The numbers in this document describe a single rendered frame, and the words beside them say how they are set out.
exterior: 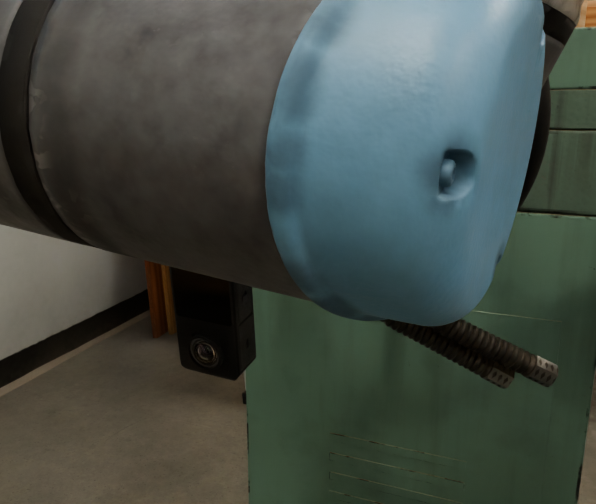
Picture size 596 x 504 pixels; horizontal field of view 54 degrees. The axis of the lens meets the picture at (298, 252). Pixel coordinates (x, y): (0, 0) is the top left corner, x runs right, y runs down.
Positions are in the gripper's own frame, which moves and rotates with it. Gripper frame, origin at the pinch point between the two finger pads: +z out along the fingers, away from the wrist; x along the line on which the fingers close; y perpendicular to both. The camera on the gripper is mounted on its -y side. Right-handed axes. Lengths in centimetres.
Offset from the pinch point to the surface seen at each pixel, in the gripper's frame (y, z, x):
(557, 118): 18.2, 18.6, -19.6
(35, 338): -30, 100, 122
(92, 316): -23, 125, 122
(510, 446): -18.3, 31.3, -18.8
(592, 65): 23.2, 16.9, -22.2
